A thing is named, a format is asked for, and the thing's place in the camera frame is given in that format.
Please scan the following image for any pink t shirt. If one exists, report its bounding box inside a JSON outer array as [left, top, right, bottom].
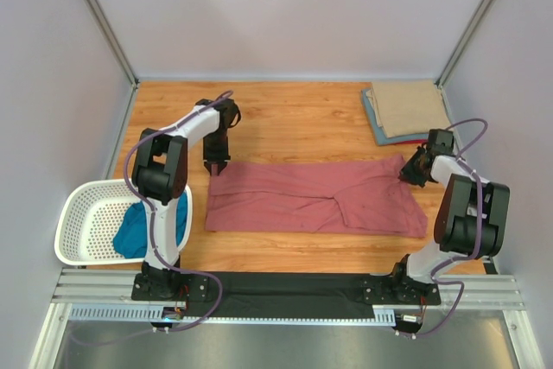
[[205, 155, 428, 239]]

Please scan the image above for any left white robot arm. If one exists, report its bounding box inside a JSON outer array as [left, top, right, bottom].
[[124, 91, 241, 302]]

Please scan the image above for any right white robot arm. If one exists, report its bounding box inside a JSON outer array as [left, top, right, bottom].
[[391, 129, 510, 301]]

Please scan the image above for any folded red t shirt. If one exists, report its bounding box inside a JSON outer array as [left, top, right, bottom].
[[396, 139, 428, 145]]

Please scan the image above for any folded beige t shirt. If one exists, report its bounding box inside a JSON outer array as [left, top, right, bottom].
[[368, 80, 450, 138]]

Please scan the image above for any folded grey-blue t shirt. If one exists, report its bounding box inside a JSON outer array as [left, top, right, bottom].
[[360, 88, 429, 146]]

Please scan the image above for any blue t shirt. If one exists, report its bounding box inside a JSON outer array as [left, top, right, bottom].
[[112, 194, 188, 259]]

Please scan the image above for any white plastic laundry basket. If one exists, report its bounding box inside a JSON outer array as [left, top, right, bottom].
[[54, 178, 194, 266]]

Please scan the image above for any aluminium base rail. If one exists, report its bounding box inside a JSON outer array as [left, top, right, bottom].
[[52, 269, 524, 327]]

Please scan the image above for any right aluminium frame post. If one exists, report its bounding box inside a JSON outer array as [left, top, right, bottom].
[[435, 0, 496, 89]]

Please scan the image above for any aluminium frame post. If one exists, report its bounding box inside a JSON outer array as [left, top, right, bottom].
[[84, 0, 139, 87], [435, 0, 496, 89]]

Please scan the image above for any left aluminium frame post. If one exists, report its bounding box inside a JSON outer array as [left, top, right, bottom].
[[84, 0, 139, 87]]

